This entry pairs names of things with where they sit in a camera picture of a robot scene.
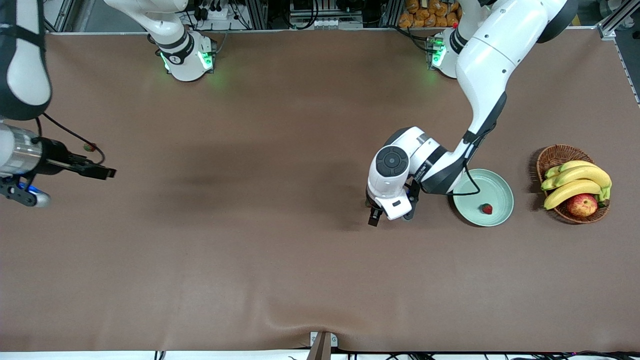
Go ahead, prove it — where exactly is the aluminium frame post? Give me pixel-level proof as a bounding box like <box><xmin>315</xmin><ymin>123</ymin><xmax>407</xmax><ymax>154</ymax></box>
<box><xmin>241</xmin><ymin>0</ymin><xmax>268</xmax><ymax>31</ymax></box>
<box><xmin>381</xmin><ymin>0</ymin><xmax>403</xmax><ymax>28</ymax></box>

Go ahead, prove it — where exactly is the pale green round plate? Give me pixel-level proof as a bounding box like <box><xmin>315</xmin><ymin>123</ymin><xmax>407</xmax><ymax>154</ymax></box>
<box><xmin>450</xmin><ymin>168</ymin><xmax>515</xmax><ymax>228</ymax></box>

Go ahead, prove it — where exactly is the yellow banana bunch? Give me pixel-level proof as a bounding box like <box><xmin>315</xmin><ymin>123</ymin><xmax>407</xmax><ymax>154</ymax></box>
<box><xmin>541</xmin><ymin>160</ymin><xmax>613</xmax><ymax>211</ymax></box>

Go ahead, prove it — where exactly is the red yellow apple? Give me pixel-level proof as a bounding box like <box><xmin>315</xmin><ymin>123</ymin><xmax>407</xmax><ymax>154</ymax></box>
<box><xmin>566</xmin><ymin>193</ymin><xmax>599</xmax><ymax>218</ymax></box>

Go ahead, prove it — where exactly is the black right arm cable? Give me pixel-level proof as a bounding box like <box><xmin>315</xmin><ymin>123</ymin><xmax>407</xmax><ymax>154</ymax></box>
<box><xmin>34</xmin><ymin>112</ymin><xmax>107</xmax><ymax>166</ymax></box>

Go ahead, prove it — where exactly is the brown wicker basket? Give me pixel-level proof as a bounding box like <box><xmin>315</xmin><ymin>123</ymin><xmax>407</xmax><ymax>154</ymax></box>
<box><xmin>536</xmin><ymin>144</ymin><xmax>611</xmax><ymax>225</ymax></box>

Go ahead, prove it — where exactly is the white power strip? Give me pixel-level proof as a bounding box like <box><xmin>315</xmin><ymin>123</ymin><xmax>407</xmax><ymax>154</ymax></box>
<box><xmin>192</xmin><ymin>2</ymin><xmax>231</xmax><ymax>21</ymax></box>

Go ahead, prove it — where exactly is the grey brown camera post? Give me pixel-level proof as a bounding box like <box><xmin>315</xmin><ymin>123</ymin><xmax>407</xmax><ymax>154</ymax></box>
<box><xmin>306</xmin><ymin>331</ymin><xmax>332</xmax><ymax>360</ymax></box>

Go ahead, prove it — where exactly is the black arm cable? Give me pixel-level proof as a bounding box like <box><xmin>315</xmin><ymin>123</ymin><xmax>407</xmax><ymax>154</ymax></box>
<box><xmin>447</xmin><ymin>125</ymin><xmax>501</xmax><ymax>197</ymax></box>
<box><xmin>34</xmin><ymin>112</ymin><xmax>107</xmax><ymax>166</ymax></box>

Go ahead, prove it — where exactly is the large brown table mat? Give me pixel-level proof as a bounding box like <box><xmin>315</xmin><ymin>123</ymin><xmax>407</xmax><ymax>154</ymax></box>
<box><xmin>0</xmin><ymin>29</ymin><xmax>640</xmax><ymax>353</ymax></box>

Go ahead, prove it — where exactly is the white metal bracket plate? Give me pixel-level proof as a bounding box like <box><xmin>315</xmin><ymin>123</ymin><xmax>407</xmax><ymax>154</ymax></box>
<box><xmin>310</xmin><ymin>331</ymin><xmax>338</xmax><ymax>348</ymax></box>

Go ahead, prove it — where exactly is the aluminium frame rail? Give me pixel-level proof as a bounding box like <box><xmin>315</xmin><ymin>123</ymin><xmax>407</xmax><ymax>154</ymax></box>
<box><xmin>597</xmin><ymin>0</ymin><xmax>640</xmax><ymax>40</ymax></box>

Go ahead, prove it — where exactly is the pile of brown bread rolls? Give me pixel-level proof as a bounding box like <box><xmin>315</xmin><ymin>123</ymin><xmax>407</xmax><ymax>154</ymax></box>
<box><xmin>398</xmin><ymin>0</ymin><xmax>463</xmax><ymax>29</ymax></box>

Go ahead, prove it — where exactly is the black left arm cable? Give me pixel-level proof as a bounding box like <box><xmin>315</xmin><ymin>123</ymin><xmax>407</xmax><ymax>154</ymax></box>
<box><xmin>447</xmin><ymin>125</ymin><xmax>501</xmax><ymax>197</ymax></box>

